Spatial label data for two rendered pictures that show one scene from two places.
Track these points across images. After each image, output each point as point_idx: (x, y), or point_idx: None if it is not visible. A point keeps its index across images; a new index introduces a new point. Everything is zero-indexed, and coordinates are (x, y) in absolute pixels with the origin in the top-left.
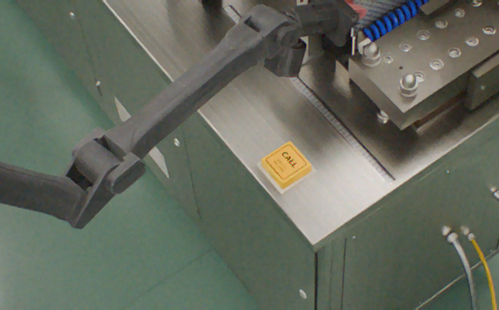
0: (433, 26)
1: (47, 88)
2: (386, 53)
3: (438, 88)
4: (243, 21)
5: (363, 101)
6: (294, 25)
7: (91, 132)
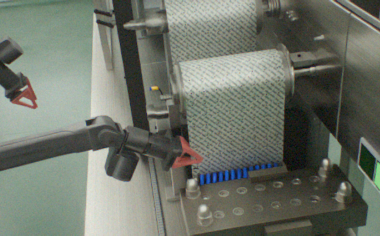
0: (253, 188)
1: None
2: (206, 193)
3: (228, 227)
4: (85, 120)
5: None
6: (119, 132)
7: None
